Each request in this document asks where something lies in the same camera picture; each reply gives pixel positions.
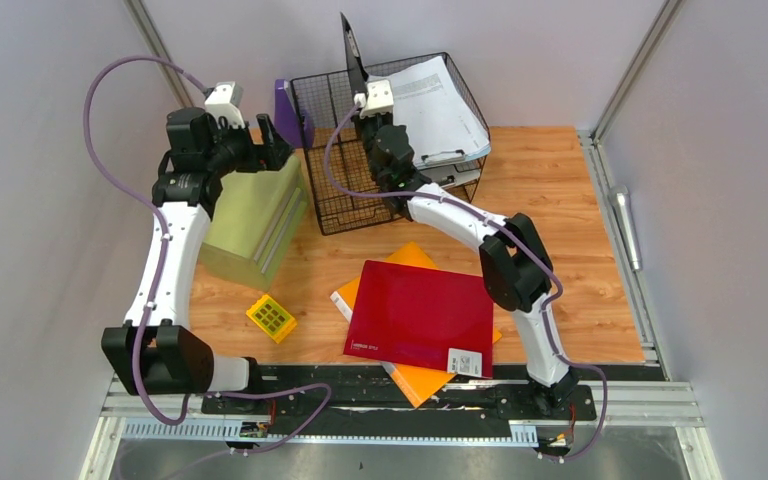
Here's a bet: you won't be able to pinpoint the red folder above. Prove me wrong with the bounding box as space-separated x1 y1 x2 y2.
343 260 496 380

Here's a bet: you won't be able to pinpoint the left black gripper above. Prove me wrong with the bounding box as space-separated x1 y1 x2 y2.
204 114 294 179

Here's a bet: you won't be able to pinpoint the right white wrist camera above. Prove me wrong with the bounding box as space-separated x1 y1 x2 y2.
354 78 395 119

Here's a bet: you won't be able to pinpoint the papers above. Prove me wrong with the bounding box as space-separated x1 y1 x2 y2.
385 55 491 169

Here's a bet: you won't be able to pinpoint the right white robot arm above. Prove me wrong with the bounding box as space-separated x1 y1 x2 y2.
347 113 578 418

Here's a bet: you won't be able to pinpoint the white clipboard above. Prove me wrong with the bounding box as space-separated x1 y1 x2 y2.
420 165 481 196

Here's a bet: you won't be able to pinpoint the purple tape dispenser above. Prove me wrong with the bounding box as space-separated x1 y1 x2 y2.
273 79 315 148

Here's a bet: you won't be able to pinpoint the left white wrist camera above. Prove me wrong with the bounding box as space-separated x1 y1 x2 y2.
204 81 246 129

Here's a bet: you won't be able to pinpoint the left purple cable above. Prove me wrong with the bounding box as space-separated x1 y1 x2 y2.
83 55 334 465

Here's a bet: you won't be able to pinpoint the yellow grid box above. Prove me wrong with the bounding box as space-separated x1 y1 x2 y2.
246 294 298 344

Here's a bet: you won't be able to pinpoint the green drawer cabinet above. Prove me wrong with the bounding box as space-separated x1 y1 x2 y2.
198 156 309 291

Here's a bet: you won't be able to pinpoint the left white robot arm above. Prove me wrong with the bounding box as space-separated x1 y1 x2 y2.
101 107 293 413

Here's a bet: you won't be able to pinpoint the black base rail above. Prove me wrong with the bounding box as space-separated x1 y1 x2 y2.
185 362 667 442

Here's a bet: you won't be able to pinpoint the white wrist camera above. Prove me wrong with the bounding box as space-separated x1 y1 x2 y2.
354 78 395 119
204 81 246 129

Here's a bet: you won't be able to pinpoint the black wire mesh basket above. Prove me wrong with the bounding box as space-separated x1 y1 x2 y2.
287 52 491 235

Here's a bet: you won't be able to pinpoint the black clip file folder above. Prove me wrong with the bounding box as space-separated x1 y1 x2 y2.
340 12 369 99

